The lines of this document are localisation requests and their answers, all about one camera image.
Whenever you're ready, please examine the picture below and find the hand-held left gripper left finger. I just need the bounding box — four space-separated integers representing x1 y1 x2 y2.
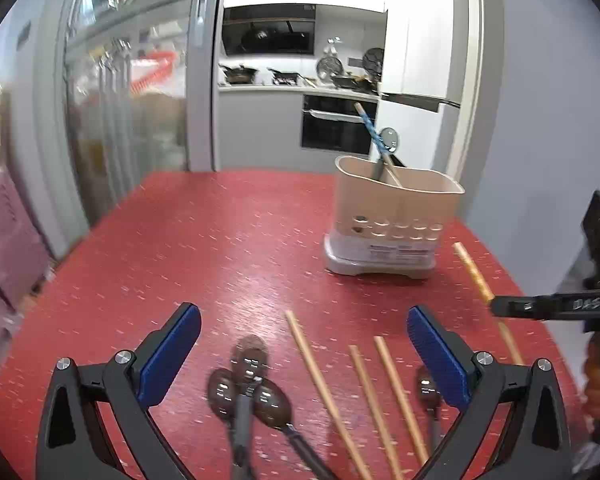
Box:
35 302 202 480

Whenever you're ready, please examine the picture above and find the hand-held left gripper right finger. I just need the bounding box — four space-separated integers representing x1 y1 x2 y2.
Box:
406 305 573 480

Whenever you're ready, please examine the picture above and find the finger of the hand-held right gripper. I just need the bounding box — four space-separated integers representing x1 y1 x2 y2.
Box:
489 291 600 322

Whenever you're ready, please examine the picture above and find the brown spoon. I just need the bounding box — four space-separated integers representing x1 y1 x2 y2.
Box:
414 365 443 456
252 382 338 480
230 335 270 467
207 369 242 418

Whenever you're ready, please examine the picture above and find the plain wooden chopstick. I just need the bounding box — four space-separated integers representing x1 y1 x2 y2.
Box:
452 241 525 366
348 345 403 480
373 336 429 465
285 310 373 480

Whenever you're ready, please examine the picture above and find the beige cutlery holder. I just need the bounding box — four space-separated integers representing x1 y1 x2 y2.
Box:
323 156 465 277

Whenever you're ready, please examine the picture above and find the metal spoon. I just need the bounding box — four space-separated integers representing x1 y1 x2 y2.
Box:
370 127 400 181

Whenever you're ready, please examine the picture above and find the blue patterned chopstick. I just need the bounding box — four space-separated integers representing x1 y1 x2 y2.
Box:
354 102 403 188

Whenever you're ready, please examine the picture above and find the white kitchen counter cabinet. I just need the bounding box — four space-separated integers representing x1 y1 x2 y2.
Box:
216 82 381 173

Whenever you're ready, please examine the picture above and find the sliding glass door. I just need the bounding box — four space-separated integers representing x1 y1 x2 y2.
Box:
60 0 201 226

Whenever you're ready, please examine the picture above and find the built-in black oven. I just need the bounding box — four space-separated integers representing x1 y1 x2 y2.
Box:
300 92 379 157

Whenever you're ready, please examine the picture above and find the white refrigerator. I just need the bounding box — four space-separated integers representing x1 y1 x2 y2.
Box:
378 0 483 181

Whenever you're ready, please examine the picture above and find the black round fan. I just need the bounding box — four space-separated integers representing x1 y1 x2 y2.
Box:
362 47 385 78

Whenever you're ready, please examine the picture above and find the wok with food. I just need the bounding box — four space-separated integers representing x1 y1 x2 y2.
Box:
330 72 381 93

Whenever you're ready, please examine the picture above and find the black wok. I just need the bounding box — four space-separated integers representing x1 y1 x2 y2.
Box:
219 62 258 85

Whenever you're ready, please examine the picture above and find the black frying pan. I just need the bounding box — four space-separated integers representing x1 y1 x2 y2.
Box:
267 66 302 86

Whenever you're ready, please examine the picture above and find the round metal strainer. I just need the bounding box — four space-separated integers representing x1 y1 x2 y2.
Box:
316 56 343 81

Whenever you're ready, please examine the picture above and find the black range hood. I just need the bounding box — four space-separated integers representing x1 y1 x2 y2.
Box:
222 5 316 57

